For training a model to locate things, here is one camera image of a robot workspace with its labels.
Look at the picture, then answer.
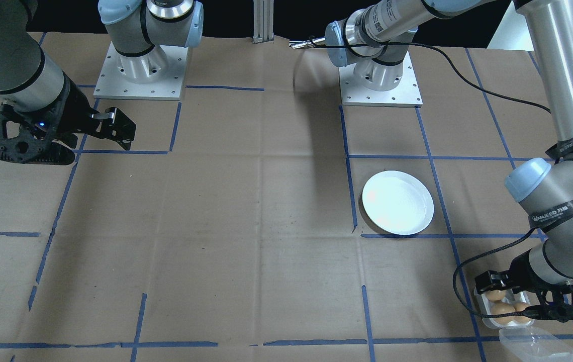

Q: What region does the clear plastic egg carton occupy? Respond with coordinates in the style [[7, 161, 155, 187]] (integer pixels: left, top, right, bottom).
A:
[[475, 287, 573, 362]]

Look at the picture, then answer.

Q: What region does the white round plate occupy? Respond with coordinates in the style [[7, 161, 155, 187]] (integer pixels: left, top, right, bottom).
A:
[[361, 170, 435, 236]]

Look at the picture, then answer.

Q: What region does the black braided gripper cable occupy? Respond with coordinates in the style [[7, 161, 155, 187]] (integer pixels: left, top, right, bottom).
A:
[[453, 229, 551, 322]]

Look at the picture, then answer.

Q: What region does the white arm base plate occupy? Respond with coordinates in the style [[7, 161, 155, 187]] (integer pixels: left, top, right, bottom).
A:
[[339, 50, 423, 108], [93, 41, 189, 101]]

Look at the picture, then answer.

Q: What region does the aluminium profile post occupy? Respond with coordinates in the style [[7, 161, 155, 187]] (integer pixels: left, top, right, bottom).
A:
[[253, 0, 274, 45]]

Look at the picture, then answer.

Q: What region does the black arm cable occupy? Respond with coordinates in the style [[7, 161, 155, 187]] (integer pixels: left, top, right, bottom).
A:
[[312, 42, 552, 114]]

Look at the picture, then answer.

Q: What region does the silver cable plug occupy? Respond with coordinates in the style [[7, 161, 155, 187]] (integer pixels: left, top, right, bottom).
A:
[[288, 36, 328, 50]]

